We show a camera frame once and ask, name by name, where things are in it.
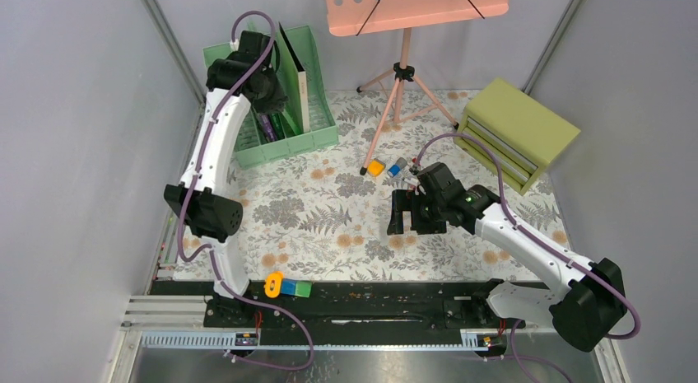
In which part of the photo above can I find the blue grey toy piece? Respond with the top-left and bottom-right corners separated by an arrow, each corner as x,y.
386,157 -> 408,178

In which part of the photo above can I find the yellow toy block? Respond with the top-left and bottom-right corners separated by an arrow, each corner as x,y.
366,159 -> 386,177

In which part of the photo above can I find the white binder folder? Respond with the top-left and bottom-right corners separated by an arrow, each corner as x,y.
277,21 -> 312,135

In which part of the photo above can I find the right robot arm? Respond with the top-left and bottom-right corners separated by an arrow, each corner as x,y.
387,162 -> 630,352

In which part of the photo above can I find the purple Treehouse book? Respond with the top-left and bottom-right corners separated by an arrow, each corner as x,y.
257,114 -> 278,142

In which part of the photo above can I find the green plastic folder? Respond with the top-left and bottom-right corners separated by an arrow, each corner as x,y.
253,25 -> 305,136

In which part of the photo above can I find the pink music stand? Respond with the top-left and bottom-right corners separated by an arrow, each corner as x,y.
325,0 -> 510,175

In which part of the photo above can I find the green desktop file organizer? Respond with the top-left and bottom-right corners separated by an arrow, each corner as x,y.
203,27 -> 338,168

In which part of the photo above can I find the floral table mat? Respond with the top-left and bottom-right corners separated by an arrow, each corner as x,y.
229,91 -> 570,282

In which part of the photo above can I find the purple cable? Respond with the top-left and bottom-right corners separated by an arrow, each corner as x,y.
175,10 -> 316,371
412,131 -> 642,383

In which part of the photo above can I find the yellow-green drawer cabinet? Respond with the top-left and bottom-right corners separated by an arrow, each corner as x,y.
458,78 -> 580,195

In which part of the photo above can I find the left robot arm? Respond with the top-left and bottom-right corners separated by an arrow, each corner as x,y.
164,30 -> 285,326

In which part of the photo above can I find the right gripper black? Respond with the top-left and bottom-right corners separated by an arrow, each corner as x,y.
386,189 -> 446,236

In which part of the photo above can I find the orange blue green block stack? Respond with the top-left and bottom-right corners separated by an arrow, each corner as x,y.
264,272 -> 313,298

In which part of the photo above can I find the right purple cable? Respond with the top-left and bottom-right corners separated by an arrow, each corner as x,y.
412,131 -> 642,383

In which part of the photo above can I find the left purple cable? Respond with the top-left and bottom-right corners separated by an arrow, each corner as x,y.
175,10 -> 316,371

